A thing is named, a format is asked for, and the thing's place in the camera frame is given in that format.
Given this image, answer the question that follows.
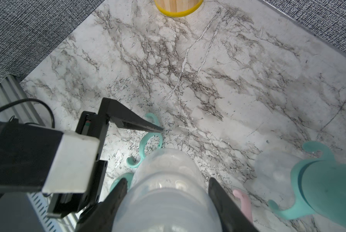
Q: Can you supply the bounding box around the mint handle ring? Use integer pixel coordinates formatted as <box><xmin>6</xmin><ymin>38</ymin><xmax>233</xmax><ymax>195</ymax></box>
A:
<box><xmin>108</xmin><ymin>113</ymin><xmax>164</xmax><ymax>192</ymax></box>
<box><xmin>267</xmin><ymin>141</ymin><xmax>336</xmax><ymax>220</ymax></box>

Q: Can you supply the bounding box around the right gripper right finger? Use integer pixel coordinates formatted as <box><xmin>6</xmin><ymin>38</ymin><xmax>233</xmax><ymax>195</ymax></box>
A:
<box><xmin>208</xmin><ymin>178</ymin><xmax>258</xmax><ymax>232</ymax></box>

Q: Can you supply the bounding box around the aluminium front rail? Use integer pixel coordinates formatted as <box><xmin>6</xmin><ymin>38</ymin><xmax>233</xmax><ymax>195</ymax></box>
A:
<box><xmin>0</xmin><ymin>74</ymin><xmax>78</xmax><ymax>232</ymax></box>

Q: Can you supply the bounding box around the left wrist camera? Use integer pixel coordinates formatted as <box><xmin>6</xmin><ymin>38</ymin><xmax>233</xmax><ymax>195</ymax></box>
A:
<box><xmin>0</xmin><ymin>122</ymin><xmax>100</xmax><ymax>193</ymax></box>

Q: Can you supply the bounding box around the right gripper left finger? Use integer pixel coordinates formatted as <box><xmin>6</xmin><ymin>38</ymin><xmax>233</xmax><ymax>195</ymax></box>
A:
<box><xmin>75</xmin><ymin>178</ymin><xmax>127</xmax><ymax>232</ymax></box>

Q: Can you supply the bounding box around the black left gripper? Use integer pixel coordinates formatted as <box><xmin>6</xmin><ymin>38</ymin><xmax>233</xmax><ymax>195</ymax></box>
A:
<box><xmin>47</xmin><ymin>98</ymin><xmax>163</xmax><ymax>218</ymax></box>

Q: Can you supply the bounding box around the clear bottle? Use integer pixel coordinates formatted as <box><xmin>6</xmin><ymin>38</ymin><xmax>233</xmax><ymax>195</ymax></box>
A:
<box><xmin>112</xmin><ymin>148</ymin><xmax>222</xmax><ymax>232</ymax></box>
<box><xmin>254</xmin><ymin>150</ymin><xmax>302</xmax><ymax>209</ymax></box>

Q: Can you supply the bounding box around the mint cap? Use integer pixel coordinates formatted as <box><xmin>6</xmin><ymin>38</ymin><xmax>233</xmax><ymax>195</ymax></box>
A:
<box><xmin>301</xmin><ymin>161</ymin><xmax>346</xmax><ymax>228</ymax></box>

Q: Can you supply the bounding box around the pink bottle handle ring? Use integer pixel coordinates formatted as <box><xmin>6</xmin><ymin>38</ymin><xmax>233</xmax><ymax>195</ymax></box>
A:
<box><xmin>232</xmin><ymin>189</ymin><xmax>254</xmax><ymax>224</ymax></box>

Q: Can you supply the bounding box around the yellow bamboo steamer basket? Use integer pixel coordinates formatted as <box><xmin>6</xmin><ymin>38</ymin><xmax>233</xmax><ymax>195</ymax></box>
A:
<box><xmin>154</xmin><ymin>0</ymin><xmax>203</xmax><ymax>17</ymax></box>

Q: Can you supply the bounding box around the left camera black cable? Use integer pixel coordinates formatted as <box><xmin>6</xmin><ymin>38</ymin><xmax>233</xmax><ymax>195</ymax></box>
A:
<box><xmin>0</xmin><ymin>98</ymin><xmax>56</xmax><ymax>129</ymax></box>

